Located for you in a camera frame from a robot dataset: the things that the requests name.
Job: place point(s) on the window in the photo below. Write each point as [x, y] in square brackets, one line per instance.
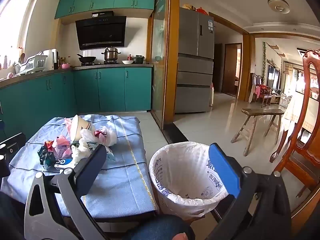
[13, 22]

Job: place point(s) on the glass sliding door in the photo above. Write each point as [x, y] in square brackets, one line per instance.
[160, 67]

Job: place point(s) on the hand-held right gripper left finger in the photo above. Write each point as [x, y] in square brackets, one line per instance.
[91, 165]

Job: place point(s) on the pink bowl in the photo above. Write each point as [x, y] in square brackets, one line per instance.
[65, 66]

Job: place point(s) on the white bowl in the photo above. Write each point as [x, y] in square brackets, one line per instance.
[127, 62]

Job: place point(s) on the wooden bench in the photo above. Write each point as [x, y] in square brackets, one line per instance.
[260, 112]

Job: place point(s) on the carved wooden chair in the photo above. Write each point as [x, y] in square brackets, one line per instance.
[303, 155]

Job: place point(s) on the round ceiling light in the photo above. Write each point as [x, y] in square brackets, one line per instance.
[278, 3]

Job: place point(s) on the white lined trash bin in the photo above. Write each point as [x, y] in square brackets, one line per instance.
[185, 170]

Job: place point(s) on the dark casserole pot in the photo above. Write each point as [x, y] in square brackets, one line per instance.
[138, 59]

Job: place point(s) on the black table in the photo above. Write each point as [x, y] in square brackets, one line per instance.
[112, 217]

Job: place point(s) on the brown wooden door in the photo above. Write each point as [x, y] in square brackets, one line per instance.
[231, 70]

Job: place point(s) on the silver refrigerator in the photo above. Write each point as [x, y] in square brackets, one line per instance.
[195, 62]

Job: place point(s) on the light blue striped tablecloth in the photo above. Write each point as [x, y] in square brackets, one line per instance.
[120, 175]

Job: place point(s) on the black range hood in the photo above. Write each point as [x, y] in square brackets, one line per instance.
[101, 32]

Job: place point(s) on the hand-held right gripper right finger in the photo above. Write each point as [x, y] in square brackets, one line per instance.
[223, 170]

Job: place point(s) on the red wrapper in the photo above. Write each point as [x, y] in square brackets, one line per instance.
[48, 145]

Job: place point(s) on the pink printed plastic bag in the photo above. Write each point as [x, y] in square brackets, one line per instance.
[61, 147]

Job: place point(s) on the white paper cup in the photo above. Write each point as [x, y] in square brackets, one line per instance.
[78, 130]

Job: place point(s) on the green snack packet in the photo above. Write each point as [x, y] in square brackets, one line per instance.
[46, 158]

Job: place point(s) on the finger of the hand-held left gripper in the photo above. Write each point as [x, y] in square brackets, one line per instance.
[3, 167]
[13, 143]

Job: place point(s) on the red cushioned chairs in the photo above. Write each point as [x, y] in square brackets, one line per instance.
[263, 91]

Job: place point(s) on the black wok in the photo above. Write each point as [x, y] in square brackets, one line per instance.
[87, 59]

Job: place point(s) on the white dish rack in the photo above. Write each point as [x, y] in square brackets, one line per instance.
[31, 65]

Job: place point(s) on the green hanging vine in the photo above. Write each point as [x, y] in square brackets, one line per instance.
[264, 60]

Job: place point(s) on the white crumpled tissue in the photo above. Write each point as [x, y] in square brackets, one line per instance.
[81, 152]

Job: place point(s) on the person's leg in jeans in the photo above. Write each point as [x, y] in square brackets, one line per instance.
[160, 227]

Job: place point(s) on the steel stock pot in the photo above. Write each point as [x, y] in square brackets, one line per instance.
[111, 54]

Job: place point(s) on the red bag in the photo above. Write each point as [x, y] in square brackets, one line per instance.
[202, 11]

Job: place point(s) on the white plastic bag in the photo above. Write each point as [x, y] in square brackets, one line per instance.
[105, 136]

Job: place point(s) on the blue and white box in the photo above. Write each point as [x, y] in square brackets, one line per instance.
[63, 163]

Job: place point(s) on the white countertop appliance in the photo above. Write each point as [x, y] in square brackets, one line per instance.
[50, 60]

